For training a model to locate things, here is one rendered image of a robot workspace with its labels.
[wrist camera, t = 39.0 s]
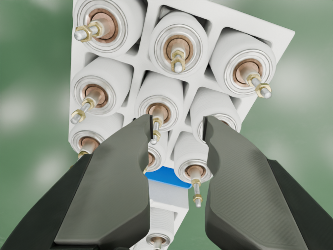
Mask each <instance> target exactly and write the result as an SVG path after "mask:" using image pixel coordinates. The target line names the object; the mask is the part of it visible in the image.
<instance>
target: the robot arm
mask: <svg viewBox="0 0 333 250"><path fill-rule="evenodd" d="M151 139H153V115H150V114H144V115H142V116H140V117H139V118H137V119H135V120H134V121H132V122H131V123H129V124H127V125H126V126H124V127H123V128H121V129H120V130H118V131H117V132H115V133H114V134H112V135H111V136H110V137H108V138H107V139H106V140H105V141H103V142H102V143H101V144H100V145H99V146H98V147H97V148H96V149H95V150H94V151H93V152H92V153H91V154H84V155H83V156H82V157H81V158H80V159H79V160H78V161H77V162H76V163H75V164H74V165H73V166H72V167H71V168H70V169H69V170H68V171H67V172H66V173H65V174H64V175H63V176H62V177H61V178H60V179H59V180H58V181H57V182H56V183H55V184H54V185H53V186H52V187H51V188H50V189H49V190H48V191H47V192H46V193H45V194H44V195H43V196H42V197H41V198H40V199H39V200H38V202H37V203H36V204H35V205H34V206H33V207H32V208H31V209H30V210H29V211H28V212H27V214H26V215H25V216H24V217H23V218H22V220H21V221H20V222H19V223H18V225H17V226H16V227H15V229H14V230H13V231H12V233H11V234H10V235H9V237H8V238H7V240H6V241H5V243H4V244H3V246H2V247H1V249H0V250H130V248H131V247H132V246H134V245H135V244H136V243H138V242H139V241H140V240H142V239H143V238H144V237H146V236H147V234H148V232H149V230H150V195H149V181H148V178H147V177H146V176H145V175H144V173H143V172H144V170H145V168H146V167H147V166H148V164H149V153H148V143H149V142H150V141H151ZM202 141H205V143H206V144H207V146H208V148H209V151H208V157H207V167H208V168H209V170H210V171H211V173H212V175H213V178H212V179H211V180H210V182H209V188H208V194H207V200H206V206H205V232H206V235H207V237H208V238H209V239H210V240H211V241H212V242H213V243H214V244H215V245H216V246H218V247H219V248H220V249H221V250H333V218H332V217H331V216H330V215H329V214H328V213H327V212H326V211H325V210H324V209H323V208H322V207H321V206H320V205H319V204H318V203H317V202H316V201H315V200H314V199H313V197H312V196H311V195H310V194H309V193H308V192H307V191H306V190H305V189H304V188H303V187H302V186H301V185H300V184H299V183H298V182H297V181H296V180H295V179H294V178H293V177H292V176H291V175H290V174H289V173H288V172H287V171H286V169H285V168H284V167H283V166H282V165H281V164H280V163H279V162H278V161H277V160H270V159H268V158H267V157H266V156H265V155H264V154H263V153H262V152H261V151H260V150H259V149H258V148H257V147H256V146H255V145H254V144H253V143H252V142H251V141H249V140H248V139H247V138H245V137H244V136H243V135H241V134H240V133H238V132H237V131H235V130H234V129H232V128H231V127H229V126H228V125H226V124H225V123H223V122H222V121H220V120H219V119H217V118H216V117H214V116H203V128H202Z"/></svg>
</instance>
